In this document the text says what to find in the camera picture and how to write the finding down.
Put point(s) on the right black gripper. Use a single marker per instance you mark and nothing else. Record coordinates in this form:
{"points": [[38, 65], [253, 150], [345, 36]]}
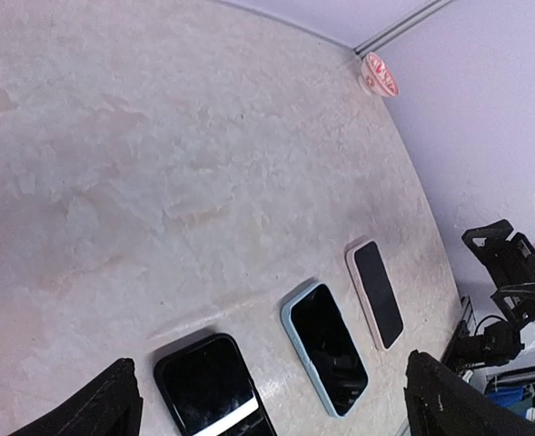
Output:
{"points": [[514, 257]]}

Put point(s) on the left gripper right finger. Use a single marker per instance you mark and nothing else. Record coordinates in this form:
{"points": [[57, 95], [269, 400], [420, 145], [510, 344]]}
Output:
{"points": [[441, 403]]}

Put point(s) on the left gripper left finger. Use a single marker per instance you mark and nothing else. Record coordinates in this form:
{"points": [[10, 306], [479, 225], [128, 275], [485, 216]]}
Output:
{"points": [[110, 404]]}

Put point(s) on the black phone case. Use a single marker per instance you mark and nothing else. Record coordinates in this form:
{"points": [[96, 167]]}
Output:
{"points": [[158, 377]]}

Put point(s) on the pink phone case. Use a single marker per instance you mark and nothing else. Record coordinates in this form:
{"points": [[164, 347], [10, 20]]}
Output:
{"points": [[356, 281]]}

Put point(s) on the purple phone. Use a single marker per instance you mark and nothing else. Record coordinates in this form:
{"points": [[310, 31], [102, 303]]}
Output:
{"points": [[379, 293]]}

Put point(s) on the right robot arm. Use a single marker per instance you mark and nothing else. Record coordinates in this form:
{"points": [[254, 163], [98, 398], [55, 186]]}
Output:
{"points": [[493, 345]]}

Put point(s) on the blue storage bin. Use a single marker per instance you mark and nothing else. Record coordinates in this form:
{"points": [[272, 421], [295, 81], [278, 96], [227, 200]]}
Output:
{"points": [[518, 399]]}

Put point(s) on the red patterned bowl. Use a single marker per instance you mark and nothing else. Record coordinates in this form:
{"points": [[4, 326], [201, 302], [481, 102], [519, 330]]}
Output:
{"points": [[376, 78]]}

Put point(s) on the right aluminium post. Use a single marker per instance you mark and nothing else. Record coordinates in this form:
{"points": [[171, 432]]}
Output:
{"points": [[400, 27]]}

